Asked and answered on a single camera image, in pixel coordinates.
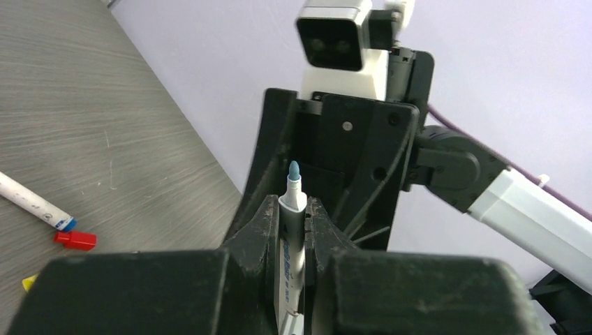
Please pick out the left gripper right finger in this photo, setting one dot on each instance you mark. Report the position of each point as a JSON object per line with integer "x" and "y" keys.
{"x": 355, "y": 291}

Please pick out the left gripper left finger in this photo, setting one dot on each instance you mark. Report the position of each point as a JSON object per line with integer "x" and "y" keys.
{"x": 228, "y": 290}

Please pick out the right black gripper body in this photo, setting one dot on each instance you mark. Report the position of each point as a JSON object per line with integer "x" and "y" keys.
{"x": 353, "y": 153}

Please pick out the white marker blue tip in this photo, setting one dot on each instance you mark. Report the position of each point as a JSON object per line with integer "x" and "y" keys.
{"x": 291, "y": 266}

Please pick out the white marker with blue cap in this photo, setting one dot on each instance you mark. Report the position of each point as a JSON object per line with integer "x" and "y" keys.
{"x": 36, "y": 205}

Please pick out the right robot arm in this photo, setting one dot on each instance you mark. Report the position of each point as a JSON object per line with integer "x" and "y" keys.
{"x": 474, "y": 180}

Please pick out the red pen cap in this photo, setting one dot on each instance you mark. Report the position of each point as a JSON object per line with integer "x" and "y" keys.
{"x": 75, "y": 240}

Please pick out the yellow pen cap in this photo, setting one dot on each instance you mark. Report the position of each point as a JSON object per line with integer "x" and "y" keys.
{"x": 28, "y": 282}

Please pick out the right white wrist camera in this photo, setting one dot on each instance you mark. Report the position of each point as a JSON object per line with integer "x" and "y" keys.
{"x": 347, "y": 46}

